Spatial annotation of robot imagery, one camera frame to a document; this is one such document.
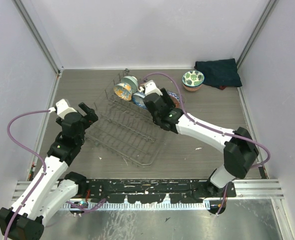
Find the red blue zigzag bowl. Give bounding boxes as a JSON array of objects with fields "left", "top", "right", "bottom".
[{"left": 167, "top": 91, "right": 180, "bottom": 108}]

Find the orange floral bowl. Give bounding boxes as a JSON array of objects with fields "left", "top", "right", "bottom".
[{"left": 185, "top": 87, "right": 200, "bottom": 92}]

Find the blue floral bowl front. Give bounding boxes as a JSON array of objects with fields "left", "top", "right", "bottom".
[{"left": 183, "top": 84, "right": 202, "bottom": 88}]

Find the yellow blue floral bowl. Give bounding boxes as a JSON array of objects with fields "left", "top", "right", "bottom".
[{"left": 113, "top": 82, "right": 132, "bottom": 101}]

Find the green leaf pattern bowl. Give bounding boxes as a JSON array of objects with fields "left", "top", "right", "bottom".
[{"left": 182, "top": 70, "right": 205, "bottom": 86}]

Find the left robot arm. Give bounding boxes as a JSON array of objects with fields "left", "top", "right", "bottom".
[{"left": 0, "top": 99, "right": 98, "bottom": 240}]

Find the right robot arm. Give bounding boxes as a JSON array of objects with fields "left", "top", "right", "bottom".
[{"left": 143, "top": 82, "right": 259, "bottom": 197}]

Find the dark blue cloth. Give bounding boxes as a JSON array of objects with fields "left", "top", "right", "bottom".
[{"left": 194, "top": 58, "right": 242, "bottom": 90}]

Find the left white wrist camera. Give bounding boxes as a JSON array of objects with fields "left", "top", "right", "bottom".
[{"left": 48, "top": 98, "right": 77, "bottom": 119}]

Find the grey wire dish rack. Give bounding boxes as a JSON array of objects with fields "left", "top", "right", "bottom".
[{"left": 85, "top": 69, "right": 168, "bottom": 168}]

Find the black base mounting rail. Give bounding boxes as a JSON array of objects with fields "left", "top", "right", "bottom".
[{"left": 74, "top": 179, "right": 237, "bottom": 204}]

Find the white slotted cable duct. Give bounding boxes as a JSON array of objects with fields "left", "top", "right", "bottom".
[{"left": 98, "top": 199, "right": 210, "bottom": 211}]

